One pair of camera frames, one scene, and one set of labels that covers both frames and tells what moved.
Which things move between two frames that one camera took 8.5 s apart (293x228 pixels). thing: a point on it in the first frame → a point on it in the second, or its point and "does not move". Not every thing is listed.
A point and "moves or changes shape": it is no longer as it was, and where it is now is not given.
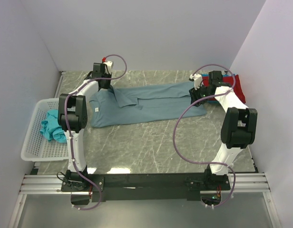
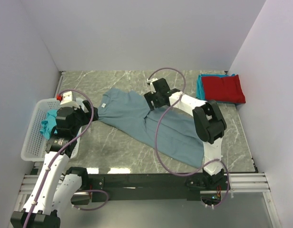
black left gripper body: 107,83 → 82,118
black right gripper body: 200,93 → 154,98
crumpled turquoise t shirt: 51,128 does not move
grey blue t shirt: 115,106 moves or changes shape
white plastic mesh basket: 36,147 does not move
